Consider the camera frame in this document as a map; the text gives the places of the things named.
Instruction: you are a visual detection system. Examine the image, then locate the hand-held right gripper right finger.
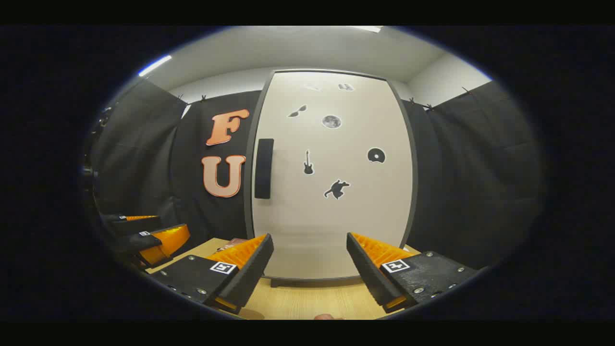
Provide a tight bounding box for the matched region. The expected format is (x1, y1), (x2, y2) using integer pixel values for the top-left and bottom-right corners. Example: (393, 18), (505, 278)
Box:
(346, 232), (480, 314)

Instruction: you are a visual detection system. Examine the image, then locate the grey cabinet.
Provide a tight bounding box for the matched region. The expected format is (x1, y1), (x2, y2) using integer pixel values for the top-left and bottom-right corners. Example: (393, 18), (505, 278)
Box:
(244, 69), (419, 288)

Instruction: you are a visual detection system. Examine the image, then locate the stack of thin books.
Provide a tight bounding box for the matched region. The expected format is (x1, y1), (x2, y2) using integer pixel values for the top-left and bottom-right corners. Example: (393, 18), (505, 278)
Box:
(215, 238), (248, 254)

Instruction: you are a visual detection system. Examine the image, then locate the black backdrop cloth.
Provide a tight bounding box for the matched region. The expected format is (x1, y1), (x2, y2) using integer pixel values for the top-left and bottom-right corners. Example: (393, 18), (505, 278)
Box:
(89, 77), (546, 272)

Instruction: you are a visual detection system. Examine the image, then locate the long ceiling strip light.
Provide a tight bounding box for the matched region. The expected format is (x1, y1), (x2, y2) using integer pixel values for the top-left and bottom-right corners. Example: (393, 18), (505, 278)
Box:
(138, 55), (172, 77)

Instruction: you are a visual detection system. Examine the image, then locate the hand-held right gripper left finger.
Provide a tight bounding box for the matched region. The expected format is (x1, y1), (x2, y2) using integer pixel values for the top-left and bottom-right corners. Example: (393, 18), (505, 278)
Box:
(150, 233), (275, 315)

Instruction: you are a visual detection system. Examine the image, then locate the black door handle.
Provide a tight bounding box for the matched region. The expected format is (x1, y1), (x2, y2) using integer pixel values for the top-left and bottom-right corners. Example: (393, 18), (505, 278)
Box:
(254, 138), (275, 199)

